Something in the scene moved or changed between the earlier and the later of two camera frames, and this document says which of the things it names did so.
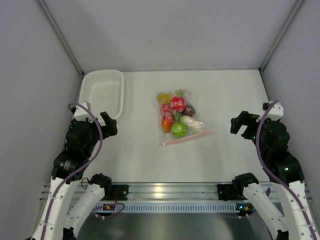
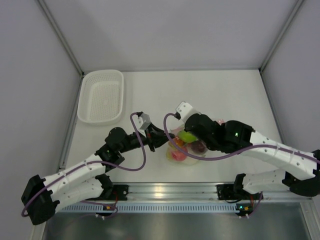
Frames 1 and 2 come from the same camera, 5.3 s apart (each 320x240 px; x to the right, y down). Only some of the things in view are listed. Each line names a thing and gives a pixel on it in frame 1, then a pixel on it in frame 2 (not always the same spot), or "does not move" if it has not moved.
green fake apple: (179, 129) -> (186, 137)
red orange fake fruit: (167, 123) -> (179, 142)
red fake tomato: (178, 104) -> (179, 155)
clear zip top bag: (179, 123) -> (188, 142)
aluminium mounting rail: (164, 190) does not move
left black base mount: (116, 192) does not move
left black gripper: (109, 129) -> (155, 137)
